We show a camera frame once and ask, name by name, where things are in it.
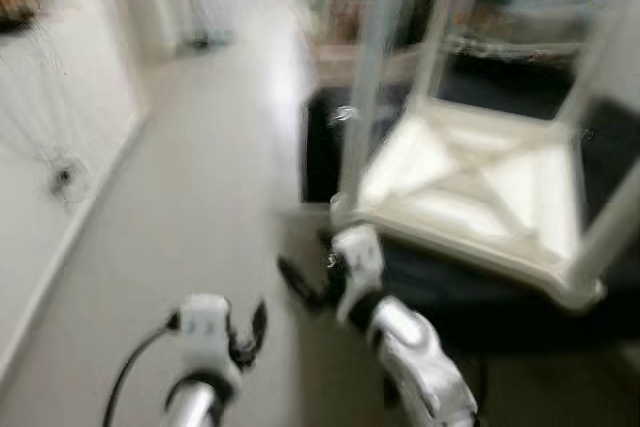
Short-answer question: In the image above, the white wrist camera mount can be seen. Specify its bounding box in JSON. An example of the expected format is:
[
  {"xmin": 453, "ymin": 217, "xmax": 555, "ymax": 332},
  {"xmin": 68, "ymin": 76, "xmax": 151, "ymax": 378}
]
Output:
[
  {"xmin": 178, "ymin": 294, "xmax": 241, "ymax": 383},
  {"xmin": 330, "ymin": 225, "xmax": 386, "ymax": 323}
]

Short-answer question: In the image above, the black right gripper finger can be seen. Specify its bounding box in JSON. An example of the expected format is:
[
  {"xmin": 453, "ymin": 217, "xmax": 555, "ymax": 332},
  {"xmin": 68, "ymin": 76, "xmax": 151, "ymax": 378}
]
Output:
[{"xmin": 277, "ymin": 257, "xmax": 326, "ymax": 310}]

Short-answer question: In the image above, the white plastic children table top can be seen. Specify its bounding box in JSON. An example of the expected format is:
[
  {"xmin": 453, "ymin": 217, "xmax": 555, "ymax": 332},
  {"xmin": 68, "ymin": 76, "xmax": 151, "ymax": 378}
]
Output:
[{"xmin": 328, "ymin": 97, "xmax": 606, "ymax": 310}]

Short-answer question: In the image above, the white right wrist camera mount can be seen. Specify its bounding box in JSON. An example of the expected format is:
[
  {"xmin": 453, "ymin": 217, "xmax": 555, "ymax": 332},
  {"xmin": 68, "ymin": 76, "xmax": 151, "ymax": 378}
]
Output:
[{"xmin": 330, "ymin": 225, "xmax": 386, "ymax": 323}]

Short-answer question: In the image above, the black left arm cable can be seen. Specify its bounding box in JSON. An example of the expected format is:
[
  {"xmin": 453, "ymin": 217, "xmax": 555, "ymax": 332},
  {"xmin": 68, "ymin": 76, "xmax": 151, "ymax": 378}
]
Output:
[{"xmin": 100, "ymin": 317, "xmax": 181, "ymax": 427}]

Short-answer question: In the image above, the black tablecloth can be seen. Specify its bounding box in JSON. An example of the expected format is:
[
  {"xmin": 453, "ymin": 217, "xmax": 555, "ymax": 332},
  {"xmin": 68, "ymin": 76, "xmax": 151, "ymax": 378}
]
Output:
[{"xmin": 300, "ymin": 57, "xmax": 640, "ymax": 353}]

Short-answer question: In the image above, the clear plastic storage box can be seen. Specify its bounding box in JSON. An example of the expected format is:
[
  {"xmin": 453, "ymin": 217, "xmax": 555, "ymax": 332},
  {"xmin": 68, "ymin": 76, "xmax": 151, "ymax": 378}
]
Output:
[{"xmin": 450, "ymin": 0, "xmax": 601, "ymax": 53}]

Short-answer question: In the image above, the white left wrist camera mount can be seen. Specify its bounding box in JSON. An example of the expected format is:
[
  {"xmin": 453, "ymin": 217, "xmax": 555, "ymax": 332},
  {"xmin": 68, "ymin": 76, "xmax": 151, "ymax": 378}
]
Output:
[{"xmin": 178, "ymin": 294, "xmax": 241, "ymax": 383}]

